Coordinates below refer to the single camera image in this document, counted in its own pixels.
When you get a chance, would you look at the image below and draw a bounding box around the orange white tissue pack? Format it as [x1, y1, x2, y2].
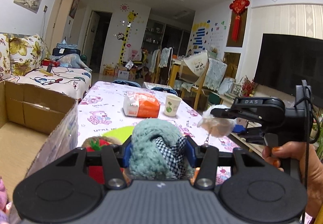
[123, 92, 160, 118]

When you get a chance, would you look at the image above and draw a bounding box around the red chinese knot decoration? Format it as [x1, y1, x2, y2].
[229, 0, 250, 42]

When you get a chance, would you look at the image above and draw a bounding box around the cartoon print sofa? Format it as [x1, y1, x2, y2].
[8, 66, 92, 102]

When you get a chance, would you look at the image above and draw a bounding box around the black television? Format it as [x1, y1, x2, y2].
[254, 33, 323, 108]

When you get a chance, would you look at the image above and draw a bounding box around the cardboard box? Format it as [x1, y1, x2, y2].
[1, 80, 78, 197]

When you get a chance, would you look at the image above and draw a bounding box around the wooden dining chair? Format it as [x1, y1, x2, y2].
[179, 52, 228, 111]

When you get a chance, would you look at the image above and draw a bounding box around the right hand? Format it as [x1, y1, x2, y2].
[262, 140, 323, 219]

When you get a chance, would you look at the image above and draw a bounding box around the pink cartoon tablecloth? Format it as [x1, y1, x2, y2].
[76, 80, 240, 186]

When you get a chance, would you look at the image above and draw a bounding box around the red strawberry plush toy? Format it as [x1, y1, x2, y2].
[82, 136, 122, 185]

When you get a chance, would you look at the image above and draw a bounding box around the giraffe height wall sticker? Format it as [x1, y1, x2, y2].
[114, 3, 142, 65]

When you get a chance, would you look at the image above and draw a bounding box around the teal knitted soft toy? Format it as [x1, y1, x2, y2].
[126, 119, 194, 180]

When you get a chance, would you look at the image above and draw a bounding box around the lime green sponge cloth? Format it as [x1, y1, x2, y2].
[103, 126, 134, 144]

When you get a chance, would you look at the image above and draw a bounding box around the yellow floral cushion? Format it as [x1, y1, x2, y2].
[9, 34, 50, 76]
[0, 33, 11, 81]

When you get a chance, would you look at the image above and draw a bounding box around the white fluffy soft piece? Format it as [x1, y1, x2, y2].
[197, 104, 237, 137]

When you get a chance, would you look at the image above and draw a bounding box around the white paper cup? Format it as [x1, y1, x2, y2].
[164, 94, 182, 117]

